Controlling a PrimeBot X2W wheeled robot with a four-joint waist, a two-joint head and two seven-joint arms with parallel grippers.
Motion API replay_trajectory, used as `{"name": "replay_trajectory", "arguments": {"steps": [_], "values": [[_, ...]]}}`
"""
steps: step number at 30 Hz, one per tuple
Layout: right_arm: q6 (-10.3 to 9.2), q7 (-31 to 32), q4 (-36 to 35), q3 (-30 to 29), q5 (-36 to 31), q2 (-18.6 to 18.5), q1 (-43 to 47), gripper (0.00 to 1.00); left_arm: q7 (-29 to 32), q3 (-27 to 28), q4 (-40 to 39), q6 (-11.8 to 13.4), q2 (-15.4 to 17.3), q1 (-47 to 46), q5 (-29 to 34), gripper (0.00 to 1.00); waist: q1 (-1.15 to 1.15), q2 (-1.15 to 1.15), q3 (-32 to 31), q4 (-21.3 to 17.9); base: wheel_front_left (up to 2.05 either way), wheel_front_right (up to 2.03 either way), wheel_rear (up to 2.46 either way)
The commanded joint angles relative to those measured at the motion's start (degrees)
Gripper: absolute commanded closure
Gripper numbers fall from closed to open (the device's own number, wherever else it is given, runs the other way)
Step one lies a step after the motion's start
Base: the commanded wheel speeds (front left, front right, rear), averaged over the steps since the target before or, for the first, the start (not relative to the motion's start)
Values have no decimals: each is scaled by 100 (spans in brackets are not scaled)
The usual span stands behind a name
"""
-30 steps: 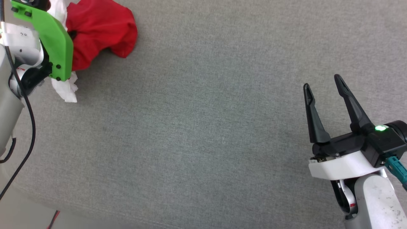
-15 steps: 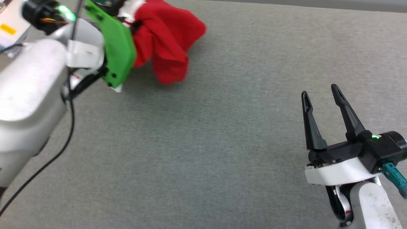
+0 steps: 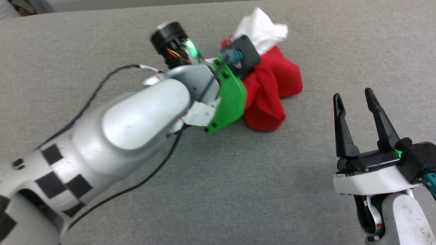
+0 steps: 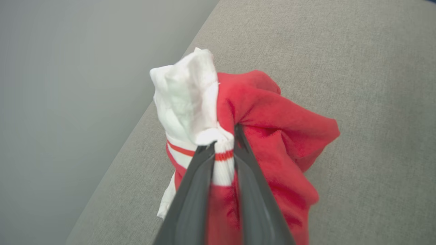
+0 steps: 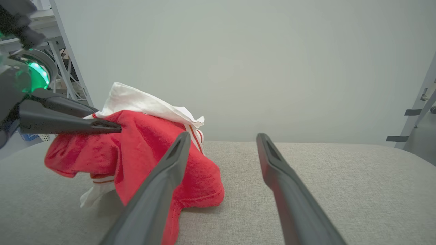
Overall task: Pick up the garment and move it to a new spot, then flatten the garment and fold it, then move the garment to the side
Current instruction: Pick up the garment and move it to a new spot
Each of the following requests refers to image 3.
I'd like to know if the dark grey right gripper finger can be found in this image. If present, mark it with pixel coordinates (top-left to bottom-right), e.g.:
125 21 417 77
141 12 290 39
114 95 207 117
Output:
364 88 401 152
333 93 360 158

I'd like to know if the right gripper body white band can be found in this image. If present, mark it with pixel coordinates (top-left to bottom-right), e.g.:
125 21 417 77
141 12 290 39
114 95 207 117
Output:
332 149 423 196

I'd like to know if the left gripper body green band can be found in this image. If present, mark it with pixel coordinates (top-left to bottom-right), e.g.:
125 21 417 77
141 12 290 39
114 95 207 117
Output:
150 21 247 135

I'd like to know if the red and white basketball jersey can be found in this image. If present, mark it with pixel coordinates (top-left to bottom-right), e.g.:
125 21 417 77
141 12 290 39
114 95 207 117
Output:
221 7 303 132

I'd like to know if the grey fabric sofa cushion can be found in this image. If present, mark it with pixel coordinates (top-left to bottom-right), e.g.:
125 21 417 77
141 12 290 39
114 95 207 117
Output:
0 0 436 245

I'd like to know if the black cable teal connector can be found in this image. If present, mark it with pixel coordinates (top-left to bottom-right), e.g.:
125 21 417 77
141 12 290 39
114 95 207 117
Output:
66 63 226 230

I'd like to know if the thin black cable white tag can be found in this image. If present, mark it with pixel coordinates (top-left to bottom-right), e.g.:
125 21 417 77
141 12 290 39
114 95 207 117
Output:
34 63 164 151

